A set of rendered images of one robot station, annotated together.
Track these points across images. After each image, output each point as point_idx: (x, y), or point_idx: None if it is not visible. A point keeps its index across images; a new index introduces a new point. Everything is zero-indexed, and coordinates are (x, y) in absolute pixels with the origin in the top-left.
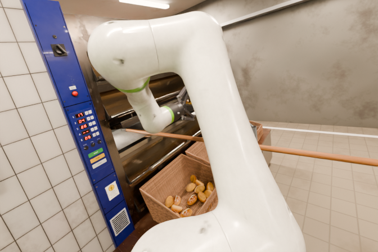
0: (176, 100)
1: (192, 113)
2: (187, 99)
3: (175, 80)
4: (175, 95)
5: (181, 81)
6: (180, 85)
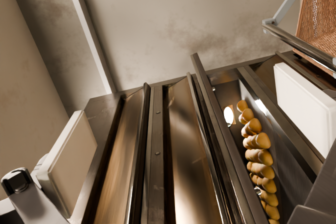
0: (252, 220)
1: (318, 144)
2: (245, 171)
3: (185, 215)
4: (238, 218)
5: (190, 190)
6: (203, 196)
